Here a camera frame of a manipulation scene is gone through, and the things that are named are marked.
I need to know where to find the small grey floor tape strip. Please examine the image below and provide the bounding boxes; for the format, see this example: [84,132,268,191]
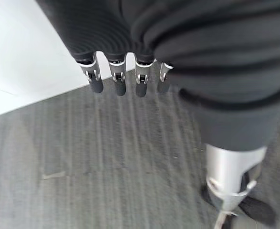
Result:
[41,171,66,180]

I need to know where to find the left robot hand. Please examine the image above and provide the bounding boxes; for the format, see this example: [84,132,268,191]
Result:
[36,0,280,229]

